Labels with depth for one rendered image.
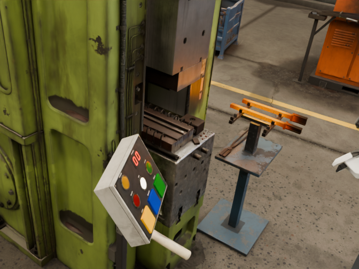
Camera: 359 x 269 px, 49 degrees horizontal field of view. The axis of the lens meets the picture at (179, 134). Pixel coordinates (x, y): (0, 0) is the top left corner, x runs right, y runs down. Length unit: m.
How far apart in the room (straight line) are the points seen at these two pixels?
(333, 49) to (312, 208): 2.59
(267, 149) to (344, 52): 2.97
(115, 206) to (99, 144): 0.47
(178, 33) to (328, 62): 3.93
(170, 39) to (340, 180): 2.48
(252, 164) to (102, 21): 1.33
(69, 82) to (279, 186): 2.14
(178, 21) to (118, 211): 0.78
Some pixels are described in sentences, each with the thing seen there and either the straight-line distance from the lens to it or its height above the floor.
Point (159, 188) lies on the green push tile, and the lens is 1.63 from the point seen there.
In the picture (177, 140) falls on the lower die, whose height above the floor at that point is 0.98.
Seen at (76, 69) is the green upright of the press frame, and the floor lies 1.34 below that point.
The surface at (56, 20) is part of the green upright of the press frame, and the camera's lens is 1.83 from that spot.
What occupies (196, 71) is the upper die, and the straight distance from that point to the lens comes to 1.90.
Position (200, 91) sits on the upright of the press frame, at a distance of 2.33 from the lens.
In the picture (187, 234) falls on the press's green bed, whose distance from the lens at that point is 2.64.
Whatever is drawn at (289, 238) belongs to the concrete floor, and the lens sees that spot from 3.03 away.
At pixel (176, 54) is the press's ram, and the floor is 1.46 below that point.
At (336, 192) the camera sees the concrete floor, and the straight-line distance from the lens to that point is 3.60.
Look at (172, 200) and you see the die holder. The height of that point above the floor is 0.67.
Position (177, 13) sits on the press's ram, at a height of 1.64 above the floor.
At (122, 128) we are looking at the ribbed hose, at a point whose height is 1.13.
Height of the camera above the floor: 2.07
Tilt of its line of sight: 32 degrees down
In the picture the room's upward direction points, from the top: 6 degrees clockwise
